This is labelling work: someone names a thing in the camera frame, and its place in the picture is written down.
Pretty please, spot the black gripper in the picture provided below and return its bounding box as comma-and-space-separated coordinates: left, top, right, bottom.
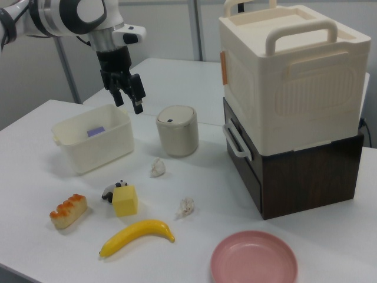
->
96, 47, 147, 115

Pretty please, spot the white plastic box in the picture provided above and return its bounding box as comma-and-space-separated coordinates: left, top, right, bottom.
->
51, 103, 135, 177

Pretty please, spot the purple foam cube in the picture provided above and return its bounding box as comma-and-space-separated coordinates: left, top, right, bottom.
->
87, 126, 107, 139

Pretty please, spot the beige lidded trash can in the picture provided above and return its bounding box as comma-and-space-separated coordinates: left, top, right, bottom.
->
155, 105, 200, 157

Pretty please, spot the crumpled white paper ball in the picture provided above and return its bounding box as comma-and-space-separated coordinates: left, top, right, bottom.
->
175, 196, 195, 221
149, 157, 166, 179

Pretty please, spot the small panda figurine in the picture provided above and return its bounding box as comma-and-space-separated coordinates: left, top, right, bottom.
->
101, 179, 128, 203

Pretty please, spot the yellow foam cube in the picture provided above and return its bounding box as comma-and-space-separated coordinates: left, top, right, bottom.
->
111, 185, 139, 218

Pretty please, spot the toy bread with orange topping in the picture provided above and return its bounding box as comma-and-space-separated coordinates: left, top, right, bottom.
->
49, 193, 88, 230

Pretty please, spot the yellow toy banana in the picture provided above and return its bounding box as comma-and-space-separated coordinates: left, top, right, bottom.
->
98, 219, 176, 259

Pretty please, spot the pink plastic plate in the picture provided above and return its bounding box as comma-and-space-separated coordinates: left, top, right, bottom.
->
210, 230, 299, 283

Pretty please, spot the white drawer handle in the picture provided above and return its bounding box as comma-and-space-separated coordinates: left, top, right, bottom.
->
223, 120, 253, 162

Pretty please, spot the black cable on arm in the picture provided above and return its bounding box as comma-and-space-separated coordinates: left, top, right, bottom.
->
0, 8, 17, 52

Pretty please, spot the cream storage box with handles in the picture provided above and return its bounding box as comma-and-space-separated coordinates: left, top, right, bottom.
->
218, 0, 372, 154

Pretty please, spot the black power cable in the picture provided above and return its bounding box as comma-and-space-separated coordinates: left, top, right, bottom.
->
359, 117, 371, 146

